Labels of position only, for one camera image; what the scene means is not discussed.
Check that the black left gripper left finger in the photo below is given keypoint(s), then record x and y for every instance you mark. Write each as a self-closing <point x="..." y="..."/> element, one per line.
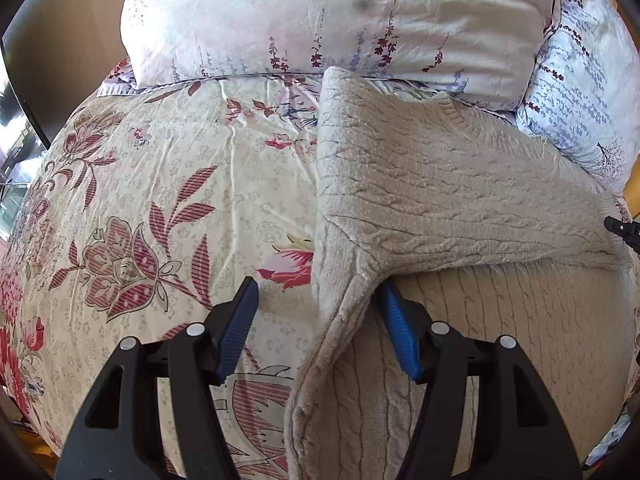
<point x="150" y="414"/>

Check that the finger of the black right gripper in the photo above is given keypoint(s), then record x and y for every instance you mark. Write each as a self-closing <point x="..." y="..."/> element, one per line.
<point x="629" y="232"/>

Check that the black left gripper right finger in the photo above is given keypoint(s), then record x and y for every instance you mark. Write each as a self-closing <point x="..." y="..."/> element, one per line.
<point x="519" y="431"/>

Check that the beige cable-knit sweater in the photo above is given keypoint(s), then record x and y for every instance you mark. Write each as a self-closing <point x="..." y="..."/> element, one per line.
<point x="493" y="231"/>

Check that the blue floral pillow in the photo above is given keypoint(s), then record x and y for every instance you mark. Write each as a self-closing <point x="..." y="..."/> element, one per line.
<point x="583" y="96"/>

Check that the cream floral bedspread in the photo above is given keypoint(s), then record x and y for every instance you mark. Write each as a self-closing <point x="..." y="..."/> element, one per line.
<point x="149" y="212"/>

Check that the pink floral pillow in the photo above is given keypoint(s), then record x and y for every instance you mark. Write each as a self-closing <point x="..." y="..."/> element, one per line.
<point x="481" y="50"/>

